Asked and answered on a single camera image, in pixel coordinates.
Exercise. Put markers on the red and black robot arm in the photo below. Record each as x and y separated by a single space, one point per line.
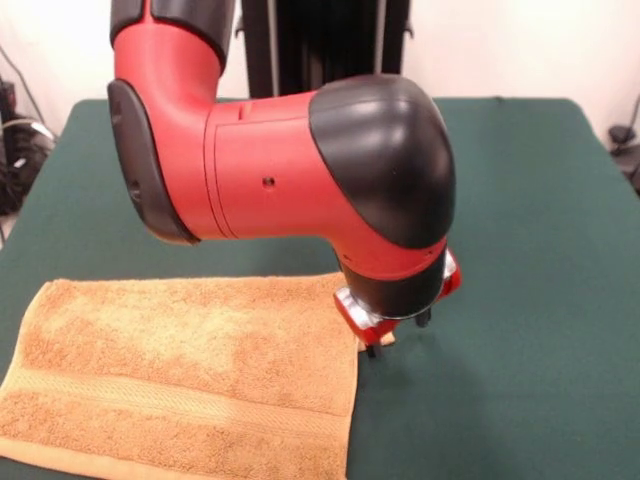
275 175

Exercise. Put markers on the dark green table cloth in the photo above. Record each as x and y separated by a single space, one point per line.
525 300

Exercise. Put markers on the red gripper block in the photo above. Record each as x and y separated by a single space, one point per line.
370 336

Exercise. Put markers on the dark stand foot with knob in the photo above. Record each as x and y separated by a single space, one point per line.
620 134
15 170

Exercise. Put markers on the tan terry towel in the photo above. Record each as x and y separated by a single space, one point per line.
175 375

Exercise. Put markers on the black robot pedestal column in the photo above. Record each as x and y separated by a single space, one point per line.
325 50

